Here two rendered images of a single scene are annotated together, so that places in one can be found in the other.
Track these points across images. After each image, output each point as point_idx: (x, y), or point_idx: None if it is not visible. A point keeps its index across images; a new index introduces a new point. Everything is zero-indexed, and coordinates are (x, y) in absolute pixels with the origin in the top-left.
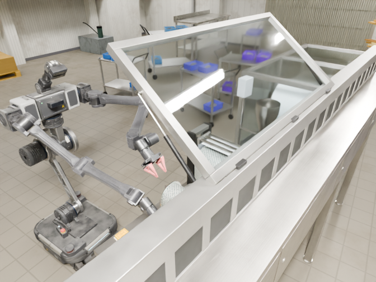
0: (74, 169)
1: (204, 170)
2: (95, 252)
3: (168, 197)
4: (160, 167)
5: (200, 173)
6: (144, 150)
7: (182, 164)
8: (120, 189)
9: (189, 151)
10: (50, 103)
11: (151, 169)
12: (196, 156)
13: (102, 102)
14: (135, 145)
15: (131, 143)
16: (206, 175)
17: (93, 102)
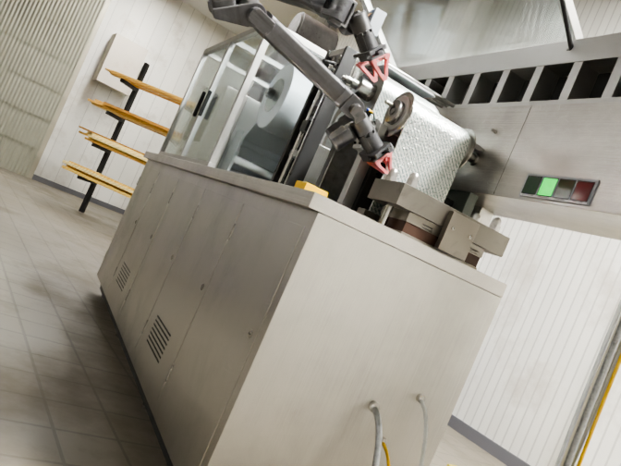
0: (260, 8)
1: (580, 31)
2: (321, 196)
3: (420, 107)
4: (366, 73)
5: (575, 34)
6: (372, 30)
7: (568, 20)
8: (343, 83)
9: (574, 9)
10: None
11: (388, 62)
12: (577, 16)
13: None
14: (361, 17)
15: (347, 11)
16: (579, 37)
17: None
